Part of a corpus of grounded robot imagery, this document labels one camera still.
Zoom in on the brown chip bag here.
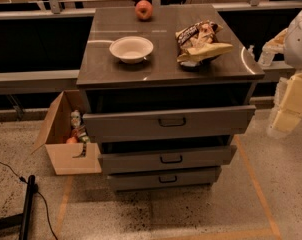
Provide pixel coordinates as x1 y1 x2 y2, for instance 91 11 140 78
175 20 233 67

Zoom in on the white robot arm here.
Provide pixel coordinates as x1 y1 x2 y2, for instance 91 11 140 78
267 10 302 138

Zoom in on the white paper bowl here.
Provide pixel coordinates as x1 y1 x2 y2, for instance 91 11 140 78
109 36 154 64

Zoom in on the middle grey drawer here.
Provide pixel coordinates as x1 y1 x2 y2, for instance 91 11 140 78
98 145 236 174

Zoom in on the grey drawer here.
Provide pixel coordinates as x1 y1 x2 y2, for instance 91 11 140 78
107 166 222 191
98 145 236 174
84 105 255 143

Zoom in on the bottom grey drawer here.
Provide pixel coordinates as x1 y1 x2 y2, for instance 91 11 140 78
107 166 222 191

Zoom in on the grey drawer cabinet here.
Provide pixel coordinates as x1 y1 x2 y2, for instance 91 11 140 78
76 4 266 192

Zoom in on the top grey drawer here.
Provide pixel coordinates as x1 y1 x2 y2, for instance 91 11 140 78
84 105 255 143

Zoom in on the red apple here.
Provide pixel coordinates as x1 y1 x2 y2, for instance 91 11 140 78
135 0 153 21

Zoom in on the green packet in box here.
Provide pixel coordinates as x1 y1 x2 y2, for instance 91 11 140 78
78 132 90 143

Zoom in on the white bottle in box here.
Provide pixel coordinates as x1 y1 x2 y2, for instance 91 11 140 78
70 110 81 129

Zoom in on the orange fruit in box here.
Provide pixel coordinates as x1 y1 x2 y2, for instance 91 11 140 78
66 137 78 144

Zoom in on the open cardboard box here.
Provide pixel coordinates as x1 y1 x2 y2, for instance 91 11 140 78
33 90 102 175

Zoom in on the black metal stand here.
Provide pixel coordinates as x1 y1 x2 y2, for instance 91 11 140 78
0 175 37 240

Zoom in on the black floor cable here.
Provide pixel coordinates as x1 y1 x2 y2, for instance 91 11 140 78
0 156 60 240

